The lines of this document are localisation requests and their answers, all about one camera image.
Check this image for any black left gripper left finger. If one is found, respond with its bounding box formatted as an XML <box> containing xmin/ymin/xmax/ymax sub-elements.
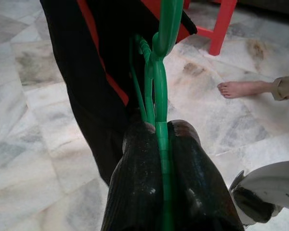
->
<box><xmin>101</xmin><ymin>122</ymin><xmax>164</xmax><ymax>231</ymax></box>

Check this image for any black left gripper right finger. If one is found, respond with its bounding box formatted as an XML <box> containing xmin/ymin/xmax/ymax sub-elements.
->
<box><xmin>168</xmin><ymin>119</ymin><xmax>245</xmax><ymax>231</ymax></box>

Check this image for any green plastic hanger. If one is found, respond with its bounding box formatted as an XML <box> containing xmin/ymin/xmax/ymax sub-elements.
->
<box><xmin>129</xmin><ymin>0</ymin><xmax>184</xmax><ymax>231</ymax></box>

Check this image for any black garment red stripe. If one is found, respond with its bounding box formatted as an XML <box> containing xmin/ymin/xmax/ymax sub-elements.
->
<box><xmin>39</xmin><ymin>0</ymin><xmax>198</xmax><ymax>186</ymax></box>

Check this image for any person's bare foot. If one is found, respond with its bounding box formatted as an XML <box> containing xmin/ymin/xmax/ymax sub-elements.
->
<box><xmin>217</xmin><ymin>80</ymin><xmax>276</xmax><ymax>99</ymax></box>

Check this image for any red plastic stool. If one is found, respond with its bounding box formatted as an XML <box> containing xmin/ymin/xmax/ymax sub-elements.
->
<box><xmin>144</xmin><ymin>0</ymin><xmax>238</xmax><ymax>56</ymax></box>

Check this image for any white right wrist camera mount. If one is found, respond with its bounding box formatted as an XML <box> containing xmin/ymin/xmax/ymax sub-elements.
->
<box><xmin>231</xmin><ymin>160</ymin><xmax>289</xmax><ymax>226</ymax></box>

